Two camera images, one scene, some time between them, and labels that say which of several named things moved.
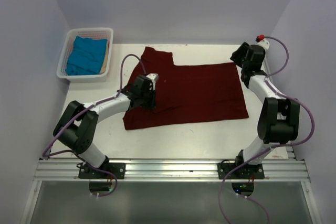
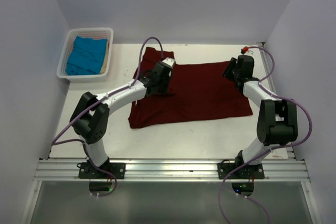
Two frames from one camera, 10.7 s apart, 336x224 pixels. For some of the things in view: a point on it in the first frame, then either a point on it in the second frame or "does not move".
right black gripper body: (239, 57) → (231, 73)
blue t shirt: (86, 56) does not move
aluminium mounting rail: (172, 170) does not move
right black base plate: (247, 171) does not move
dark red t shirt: (186, 94) does not move
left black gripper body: (147, 98) → (164, 85)
